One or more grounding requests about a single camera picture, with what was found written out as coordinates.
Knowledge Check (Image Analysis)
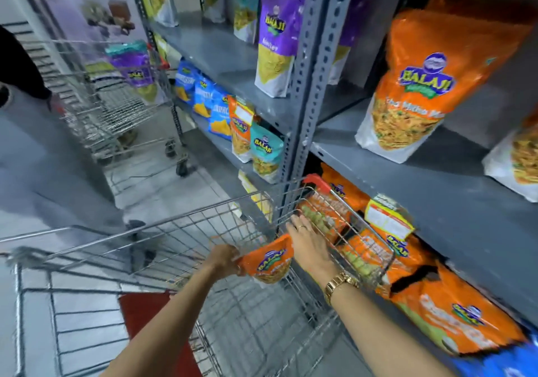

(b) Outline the person's left hand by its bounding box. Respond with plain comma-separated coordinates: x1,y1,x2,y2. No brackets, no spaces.
205,244,245,281

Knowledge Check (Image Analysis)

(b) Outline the person's right hand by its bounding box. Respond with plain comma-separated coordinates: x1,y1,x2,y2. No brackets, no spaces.
286,215,343,283

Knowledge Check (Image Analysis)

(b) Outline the small orange snack packet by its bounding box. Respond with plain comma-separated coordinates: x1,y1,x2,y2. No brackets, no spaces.
236,234,295,285

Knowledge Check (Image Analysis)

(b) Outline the metal wire shopping cart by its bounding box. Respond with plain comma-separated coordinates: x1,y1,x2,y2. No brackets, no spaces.
0,174,396,377
17,38,196,178

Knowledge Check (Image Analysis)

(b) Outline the person's left forearm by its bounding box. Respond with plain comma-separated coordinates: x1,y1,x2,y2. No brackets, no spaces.
101,263,221,377

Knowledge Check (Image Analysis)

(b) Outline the person's right forearm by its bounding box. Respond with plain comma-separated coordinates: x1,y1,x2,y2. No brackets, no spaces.
330,282,456,377

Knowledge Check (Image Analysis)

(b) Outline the yellow snack packet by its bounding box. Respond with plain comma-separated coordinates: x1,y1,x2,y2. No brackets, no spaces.
238,170,274,222

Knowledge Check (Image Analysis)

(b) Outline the gold wristwatch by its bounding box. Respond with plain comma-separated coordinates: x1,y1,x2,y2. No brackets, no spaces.
324,271,360,306

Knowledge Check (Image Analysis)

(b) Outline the small teal snack packet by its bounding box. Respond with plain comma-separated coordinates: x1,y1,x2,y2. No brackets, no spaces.
251,121,285,184

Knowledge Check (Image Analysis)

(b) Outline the orange packet with white label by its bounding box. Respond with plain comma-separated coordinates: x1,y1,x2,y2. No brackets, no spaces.
364,194,433,264

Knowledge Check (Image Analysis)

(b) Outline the red cart seat flap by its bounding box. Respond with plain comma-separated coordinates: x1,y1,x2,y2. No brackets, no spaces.
119,290,203,377

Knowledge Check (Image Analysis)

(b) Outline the blue chips packet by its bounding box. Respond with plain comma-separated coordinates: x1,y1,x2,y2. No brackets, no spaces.
174,58,200,105
193,74,216,118
208,87,234,141

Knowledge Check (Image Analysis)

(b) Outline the grey metal shelf rack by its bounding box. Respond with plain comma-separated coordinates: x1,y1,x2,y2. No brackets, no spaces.
126,0,538,331

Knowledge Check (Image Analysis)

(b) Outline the large orange and green packet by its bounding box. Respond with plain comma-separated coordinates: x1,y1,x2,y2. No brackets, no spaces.
390,259,528,356

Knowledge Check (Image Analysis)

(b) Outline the large purple snack packet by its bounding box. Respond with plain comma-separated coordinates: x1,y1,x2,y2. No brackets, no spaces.
254,0,309,98

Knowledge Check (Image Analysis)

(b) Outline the large orange snack packet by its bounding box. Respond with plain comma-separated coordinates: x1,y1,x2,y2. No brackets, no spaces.
482,108,538,203
355,0,536,164

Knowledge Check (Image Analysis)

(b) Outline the purple and teal snack packet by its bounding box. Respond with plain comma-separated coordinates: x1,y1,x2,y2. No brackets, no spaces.
105,41,159,104

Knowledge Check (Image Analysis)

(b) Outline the blue snack packet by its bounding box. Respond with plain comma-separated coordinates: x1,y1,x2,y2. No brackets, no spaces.
452,332,538,377

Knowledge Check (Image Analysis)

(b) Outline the grey staircase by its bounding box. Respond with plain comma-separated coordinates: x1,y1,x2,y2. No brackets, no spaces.
2,21,85,108

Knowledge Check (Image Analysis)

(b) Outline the wall poster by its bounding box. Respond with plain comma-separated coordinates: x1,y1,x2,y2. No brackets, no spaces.
25,0,157,75

